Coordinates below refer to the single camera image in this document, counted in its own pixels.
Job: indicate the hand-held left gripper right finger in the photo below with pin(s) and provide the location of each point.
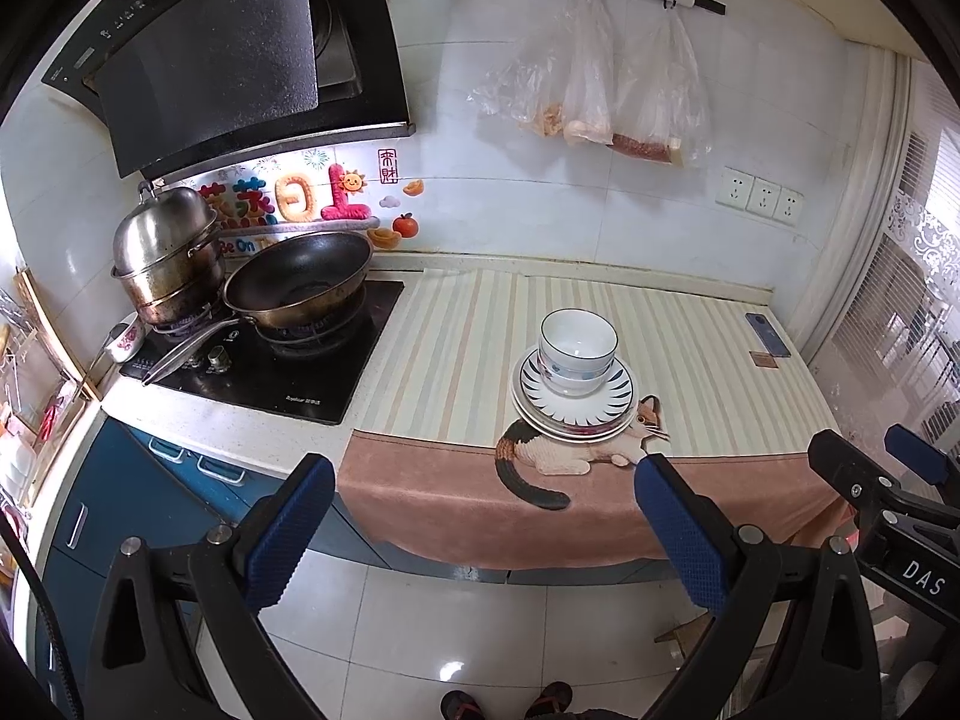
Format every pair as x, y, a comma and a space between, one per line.
679, 540

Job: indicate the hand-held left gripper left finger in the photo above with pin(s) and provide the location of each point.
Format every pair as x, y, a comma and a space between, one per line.
292, 532

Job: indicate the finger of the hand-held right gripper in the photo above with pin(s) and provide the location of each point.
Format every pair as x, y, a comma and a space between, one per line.
844, 457
919, 450

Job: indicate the white plate blue leaf pattern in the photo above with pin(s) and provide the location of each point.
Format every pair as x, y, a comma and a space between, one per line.
619, 390

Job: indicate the white bowl dark rim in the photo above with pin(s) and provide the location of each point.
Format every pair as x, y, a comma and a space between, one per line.
577, 334

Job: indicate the cardboard piece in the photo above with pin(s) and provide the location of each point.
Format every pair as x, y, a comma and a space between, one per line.
686, 631

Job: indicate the small brown coaster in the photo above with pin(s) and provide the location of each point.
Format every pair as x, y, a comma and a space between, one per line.
766, 360

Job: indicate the blue smartphone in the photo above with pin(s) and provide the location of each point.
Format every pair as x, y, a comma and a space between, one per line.
769, 334

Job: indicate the black gas stove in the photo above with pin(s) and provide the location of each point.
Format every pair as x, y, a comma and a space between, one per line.
315, 382

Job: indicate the window with lace film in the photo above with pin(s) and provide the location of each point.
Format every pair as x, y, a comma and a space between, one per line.
907, 277

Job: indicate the blue kitchen cabinet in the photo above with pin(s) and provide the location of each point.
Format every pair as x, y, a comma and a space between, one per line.
120, 480

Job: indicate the person's right shoe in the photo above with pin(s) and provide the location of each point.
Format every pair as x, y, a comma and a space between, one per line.
549, 701

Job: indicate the person's shoe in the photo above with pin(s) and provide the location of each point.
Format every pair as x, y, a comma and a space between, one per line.
549, 701
461, 706

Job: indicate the person's left shoe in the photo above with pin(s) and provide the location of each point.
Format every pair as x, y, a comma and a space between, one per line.
461, 706

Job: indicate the striped cat print counter mat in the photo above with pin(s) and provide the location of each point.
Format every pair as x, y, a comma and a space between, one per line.
465, 360

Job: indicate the white patterned small bowl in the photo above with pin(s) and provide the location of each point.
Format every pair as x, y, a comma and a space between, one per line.
124, 341

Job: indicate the dark metal wok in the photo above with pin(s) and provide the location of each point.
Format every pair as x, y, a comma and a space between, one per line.
300, 277

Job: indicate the wooden cutting board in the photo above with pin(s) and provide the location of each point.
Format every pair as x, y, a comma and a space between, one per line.
56, 330

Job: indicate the stainless steel steamer pot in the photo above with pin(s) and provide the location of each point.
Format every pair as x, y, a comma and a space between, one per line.
165, 240

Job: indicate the clear plastic bag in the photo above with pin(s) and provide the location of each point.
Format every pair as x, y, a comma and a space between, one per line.
525, 82
589, 90
664, 97

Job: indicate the black range hood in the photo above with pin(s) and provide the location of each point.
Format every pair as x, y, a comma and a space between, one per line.
210, 67

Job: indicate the white wall outlet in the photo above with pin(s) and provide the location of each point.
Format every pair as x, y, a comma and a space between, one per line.
733, 187
765, 197
789, 205

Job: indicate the colourful wall sticker set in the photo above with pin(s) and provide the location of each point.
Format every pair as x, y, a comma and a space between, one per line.
307, 199

